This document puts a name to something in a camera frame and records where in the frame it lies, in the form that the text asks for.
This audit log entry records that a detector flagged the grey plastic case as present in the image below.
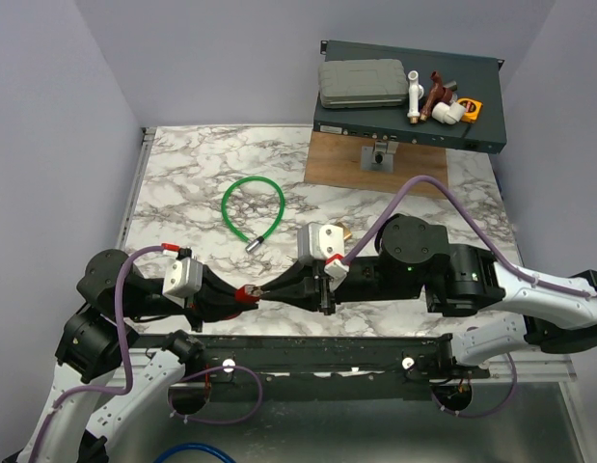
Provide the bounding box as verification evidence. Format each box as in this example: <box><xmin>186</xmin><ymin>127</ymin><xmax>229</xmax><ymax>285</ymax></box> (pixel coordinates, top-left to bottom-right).
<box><xmin>318</xmin><ymin>59</ymin><xmax>409</xmax><ymax>109</ymax></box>

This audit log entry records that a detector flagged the dark grey pipe fitting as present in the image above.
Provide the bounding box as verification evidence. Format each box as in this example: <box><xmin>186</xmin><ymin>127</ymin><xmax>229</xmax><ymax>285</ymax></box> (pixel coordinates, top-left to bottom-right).
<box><xmin>441</xmin><ymin>80</ymin><xmax>458</xmax><ymax>104</ymax></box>

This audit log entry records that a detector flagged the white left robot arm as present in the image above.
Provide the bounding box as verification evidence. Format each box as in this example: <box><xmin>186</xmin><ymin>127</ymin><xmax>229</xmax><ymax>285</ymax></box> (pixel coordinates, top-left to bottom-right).
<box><xmin>8</xmin><ymin>243</ymin><xmax>257</xmax><ymax>462</ymax></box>

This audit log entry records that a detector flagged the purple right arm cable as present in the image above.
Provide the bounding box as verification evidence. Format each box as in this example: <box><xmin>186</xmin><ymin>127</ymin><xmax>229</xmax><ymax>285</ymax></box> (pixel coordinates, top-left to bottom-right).
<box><xmin>343</xmin><ymin>174</ymin><xmax>597</xmax><ymax>420</ymax></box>

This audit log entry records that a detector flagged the blue cable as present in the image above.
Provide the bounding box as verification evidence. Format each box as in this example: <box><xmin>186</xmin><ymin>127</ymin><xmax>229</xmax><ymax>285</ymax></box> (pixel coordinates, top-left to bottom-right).
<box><xmin>153</xmin><ymin>442</ymin><xmax>237</xmax><ymax>463</ymax></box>

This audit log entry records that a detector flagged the aluminium side rail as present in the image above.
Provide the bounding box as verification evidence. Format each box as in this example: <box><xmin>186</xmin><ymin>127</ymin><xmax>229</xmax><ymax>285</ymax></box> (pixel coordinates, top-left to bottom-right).
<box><xmin>117</xmin><ymin>126</ymin><xmax>157</xmax><ymax>249</ymax></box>

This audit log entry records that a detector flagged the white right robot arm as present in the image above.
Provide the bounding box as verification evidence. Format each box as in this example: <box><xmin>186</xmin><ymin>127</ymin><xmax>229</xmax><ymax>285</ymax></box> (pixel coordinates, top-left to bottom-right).
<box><xmin>259</xmin><ymin>214</ymin><xmax>597</xmax><ymax>378</ymax></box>

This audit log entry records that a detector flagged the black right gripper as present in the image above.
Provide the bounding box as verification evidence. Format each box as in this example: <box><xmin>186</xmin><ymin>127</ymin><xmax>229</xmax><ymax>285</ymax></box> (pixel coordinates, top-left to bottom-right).
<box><xmin>258</xmin><ymin>258</ymin><xmax>422</xmax><ymax>319</ymax></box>

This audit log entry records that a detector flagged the red plastic seal tag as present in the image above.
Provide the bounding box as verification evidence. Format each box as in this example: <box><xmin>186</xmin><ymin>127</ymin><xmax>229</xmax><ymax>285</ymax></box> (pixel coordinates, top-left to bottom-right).
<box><xmin>191</xmin><ymin>286</ymin><xmax>259</xmax><ymax>323</ymax></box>

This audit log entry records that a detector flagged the white pipe fitting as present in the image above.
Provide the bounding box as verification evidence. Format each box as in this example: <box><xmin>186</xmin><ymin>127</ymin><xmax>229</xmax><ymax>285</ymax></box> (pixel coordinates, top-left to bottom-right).
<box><xmin>407</xmin><ymin>70</ymin><xmax>424</xmax><ymax>124</ymax></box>

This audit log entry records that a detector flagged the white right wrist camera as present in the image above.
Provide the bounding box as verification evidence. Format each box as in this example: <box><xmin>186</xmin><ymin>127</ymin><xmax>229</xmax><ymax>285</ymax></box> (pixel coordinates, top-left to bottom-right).
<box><xmin>296</xmin><ymin>222</ymin><xmax>350</xmax><ymax>293</ymax></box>

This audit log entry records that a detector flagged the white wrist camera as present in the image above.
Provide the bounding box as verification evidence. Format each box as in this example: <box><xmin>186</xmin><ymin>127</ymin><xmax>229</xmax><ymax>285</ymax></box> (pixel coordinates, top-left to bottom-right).
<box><xmin>162</xmin><ymin>248</ymin><xmax>204</xmax><ymax>299</ymax></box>
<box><xmin>296</xmin><ymin>222</ymin><xmax>350</xmax><ymax>293</ymax></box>

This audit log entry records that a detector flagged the yellow tape measure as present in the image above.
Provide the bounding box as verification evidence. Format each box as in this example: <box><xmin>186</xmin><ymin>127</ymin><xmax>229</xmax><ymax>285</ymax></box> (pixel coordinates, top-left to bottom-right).
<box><xmin>457</xmin><ymin>97</ymin><xmax>483</xmax><ymax>123</ymax></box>

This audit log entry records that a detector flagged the small key pair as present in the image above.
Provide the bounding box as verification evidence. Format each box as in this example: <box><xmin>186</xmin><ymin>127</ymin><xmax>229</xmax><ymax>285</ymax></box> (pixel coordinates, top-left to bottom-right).
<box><xmin>259</xmin><ymin>261</ymin><xmax>274</xmax><ymax>274</ymax></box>

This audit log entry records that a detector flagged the brass padlock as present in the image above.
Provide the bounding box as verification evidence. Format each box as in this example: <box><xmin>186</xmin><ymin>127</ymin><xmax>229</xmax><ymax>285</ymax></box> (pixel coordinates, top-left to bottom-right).
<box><xmin>336</xmin><ymin>222</ymin><xmax>352</xmax><ymax>242</ymax></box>

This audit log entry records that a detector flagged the grey metal bracket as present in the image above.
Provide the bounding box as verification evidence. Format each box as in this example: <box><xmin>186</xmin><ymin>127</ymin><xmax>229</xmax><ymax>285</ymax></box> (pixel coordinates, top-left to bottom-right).
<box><xmin>361</xmin><ymin>141</ymin><xmax>398</xmax><ymax>174</ymax></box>

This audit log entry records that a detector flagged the brown pipe fitting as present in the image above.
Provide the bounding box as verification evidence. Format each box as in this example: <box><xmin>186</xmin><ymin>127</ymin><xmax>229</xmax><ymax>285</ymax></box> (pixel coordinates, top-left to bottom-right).
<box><xmin>419</xmin><ymin>70</ymin><xmax>448</xmax><ymax>122</ymax></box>

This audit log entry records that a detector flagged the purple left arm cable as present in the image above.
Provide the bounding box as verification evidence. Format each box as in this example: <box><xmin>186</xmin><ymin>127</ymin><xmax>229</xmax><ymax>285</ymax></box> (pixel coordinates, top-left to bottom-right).
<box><xmin>27</xmin><ymin>244</ymin><xmax>264</xmax><ymax>463</ymax></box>

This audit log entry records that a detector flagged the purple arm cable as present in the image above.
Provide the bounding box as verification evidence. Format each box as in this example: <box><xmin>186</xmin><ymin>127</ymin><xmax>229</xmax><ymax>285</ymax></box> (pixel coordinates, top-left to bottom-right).
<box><xmin>27</xmin><ymin>244</ymin><xmax>264</xmax><ymax>463</ymax></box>
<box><xmin>343</xmin><ymin>174</ymin><xmax>597</xmax><ymax>420</ymax></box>

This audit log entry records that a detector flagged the white elbow pipe fitting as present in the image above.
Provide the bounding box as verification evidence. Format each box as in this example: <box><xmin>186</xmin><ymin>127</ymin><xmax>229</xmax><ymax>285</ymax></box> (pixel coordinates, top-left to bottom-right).
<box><xmin>431</xmin><ymin>101</ymin><xmax>466</xmax><ymax>125</ymax></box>

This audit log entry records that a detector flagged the dark teal network switch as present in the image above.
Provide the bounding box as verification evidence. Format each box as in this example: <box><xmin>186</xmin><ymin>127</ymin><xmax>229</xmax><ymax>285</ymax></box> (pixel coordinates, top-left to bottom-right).
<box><xmin>313</xmin><ymin>41</ymin><xmax>506</xmax><ymax>154</ymax></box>

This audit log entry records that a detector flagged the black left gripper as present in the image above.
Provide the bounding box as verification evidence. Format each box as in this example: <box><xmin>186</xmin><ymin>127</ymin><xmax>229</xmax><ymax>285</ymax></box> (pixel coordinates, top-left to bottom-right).
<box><xmin>120</xmin><ymin>262</ymin><xmax>261</xmax><ymax>331</ymax></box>

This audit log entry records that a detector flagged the green cable lock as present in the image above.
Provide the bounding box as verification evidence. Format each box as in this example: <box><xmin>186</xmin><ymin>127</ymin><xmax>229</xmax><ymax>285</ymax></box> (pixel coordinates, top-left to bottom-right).
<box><xmin>220</xmin><ymin>176</ymin><xmax>286</xmax><ymax>256</ymax></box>

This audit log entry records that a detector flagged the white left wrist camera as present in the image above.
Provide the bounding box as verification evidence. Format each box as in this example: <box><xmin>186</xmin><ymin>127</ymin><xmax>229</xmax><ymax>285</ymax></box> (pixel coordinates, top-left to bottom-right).
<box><xmin>162</xmin><ymin>248</ymin><xmax>204</xmax><ymax>299</ymax></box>

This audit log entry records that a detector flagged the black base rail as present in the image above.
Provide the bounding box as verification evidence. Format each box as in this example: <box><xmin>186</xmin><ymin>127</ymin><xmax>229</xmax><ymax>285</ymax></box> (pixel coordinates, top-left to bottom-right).
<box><xmin>123</xmin><ymin>332</ymin><xmax>492</xmax><ymax>404</ymax></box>

